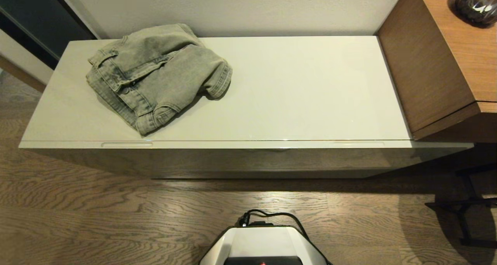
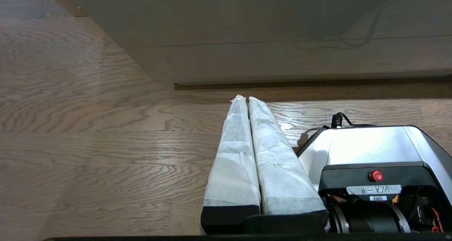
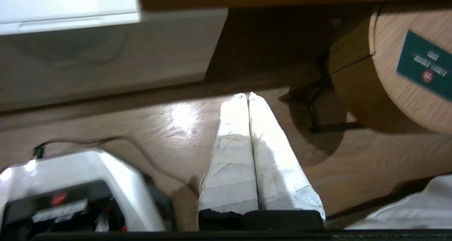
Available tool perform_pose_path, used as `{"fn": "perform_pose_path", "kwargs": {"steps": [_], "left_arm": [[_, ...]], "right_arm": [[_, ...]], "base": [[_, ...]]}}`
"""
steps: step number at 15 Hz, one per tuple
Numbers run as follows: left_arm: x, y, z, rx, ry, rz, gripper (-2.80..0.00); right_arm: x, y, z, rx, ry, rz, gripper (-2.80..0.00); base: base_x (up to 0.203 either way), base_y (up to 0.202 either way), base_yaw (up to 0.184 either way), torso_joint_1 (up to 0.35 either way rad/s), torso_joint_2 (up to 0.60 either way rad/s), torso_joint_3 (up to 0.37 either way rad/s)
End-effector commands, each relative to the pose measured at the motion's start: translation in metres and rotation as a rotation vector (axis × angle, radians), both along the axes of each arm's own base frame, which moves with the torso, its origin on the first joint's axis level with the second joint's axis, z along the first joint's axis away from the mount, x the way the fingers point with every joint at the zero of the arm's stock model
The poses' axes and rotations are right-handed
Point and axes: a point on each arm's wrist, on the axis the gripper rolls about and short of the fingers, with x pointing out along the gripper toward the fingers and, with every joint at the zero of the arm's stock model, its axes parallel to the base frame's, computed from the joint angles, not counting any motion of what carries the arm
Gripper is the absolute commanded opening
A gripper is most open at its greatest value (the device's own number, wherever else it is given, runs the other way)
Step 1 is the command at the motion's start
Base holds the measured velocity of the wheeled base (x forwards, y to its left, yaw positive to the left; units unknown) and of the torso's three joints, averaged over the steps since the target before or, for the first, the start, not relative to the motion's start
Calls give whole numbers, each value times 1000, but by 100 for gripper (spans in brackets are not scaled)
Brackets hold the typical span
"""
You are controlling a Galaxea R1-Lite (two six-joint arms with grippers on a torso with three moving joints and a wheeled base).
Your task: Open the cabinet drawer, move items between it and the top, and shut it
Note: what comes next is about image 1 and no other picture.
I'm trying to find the grey denim shorts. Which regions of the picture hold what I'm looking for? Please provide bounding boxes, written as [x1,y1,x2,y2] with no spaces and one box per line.
[85,23,233,137]

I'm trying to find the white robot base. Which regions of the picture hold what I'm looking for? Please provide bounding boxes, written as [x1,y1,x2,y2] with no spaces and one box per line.
[198,225,331,265]

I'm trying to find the white glossy cabinet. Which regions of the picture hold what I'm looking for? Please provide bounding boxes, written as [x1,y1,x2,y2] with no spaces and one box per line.
[19,35,475,149]

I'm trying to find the brown wooden desk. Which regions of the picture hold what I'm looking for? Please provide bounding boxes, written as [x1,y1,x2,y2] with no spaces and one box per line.
[375,0,497,143]

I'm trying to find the black metal stand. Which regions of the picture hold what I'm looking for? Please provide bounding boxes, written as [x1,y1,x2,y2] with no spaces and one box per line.
[424,163,497,247]

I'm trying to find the dark glass vase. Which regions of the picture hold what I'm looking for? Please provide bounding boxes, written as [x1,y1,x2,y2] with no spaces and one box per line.
[454,0,497,28]

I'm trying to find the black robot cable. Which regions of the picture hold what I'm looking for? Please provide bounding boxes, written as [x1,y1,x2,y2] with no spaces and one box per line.
[237,209,331,265]

